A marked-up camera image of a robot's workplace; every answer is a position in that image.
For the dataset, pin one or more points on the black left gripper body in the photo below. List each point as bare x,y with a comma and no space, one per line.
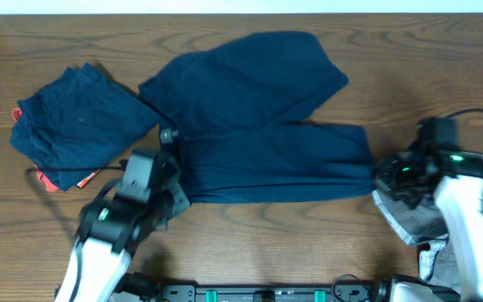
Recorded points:
172,201

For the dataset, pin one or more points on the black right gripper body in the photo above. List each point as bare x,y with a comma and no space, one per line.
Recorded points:
403,180

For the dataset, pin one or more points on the grey shorts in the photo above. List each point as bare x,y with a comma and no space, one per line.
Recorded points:
424,224

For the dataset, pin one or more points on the navy blue shorts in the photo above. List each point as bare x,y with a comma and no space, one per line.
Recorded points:
239,116

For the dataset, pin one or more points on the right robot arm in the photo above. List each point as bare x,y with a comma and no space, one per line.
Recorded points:
436,199

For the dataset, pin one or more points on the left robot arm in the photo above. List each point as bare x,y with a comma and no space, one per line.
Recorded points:
123,214

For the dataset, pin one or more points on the folded navy shorts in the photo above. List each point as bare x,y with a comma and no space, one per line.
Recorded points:
78,123

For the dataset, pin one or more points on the folded red garment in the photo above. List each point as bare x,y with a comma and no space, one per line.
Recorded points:
48,185

